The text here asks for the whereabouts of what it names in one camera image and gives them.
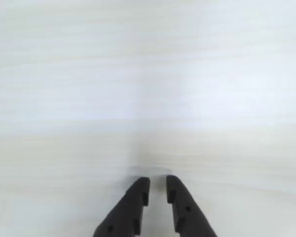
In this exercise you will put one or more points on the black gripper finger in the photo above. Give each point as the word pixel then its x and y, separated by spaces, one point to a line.
pixel 128 209
pixel 187 209

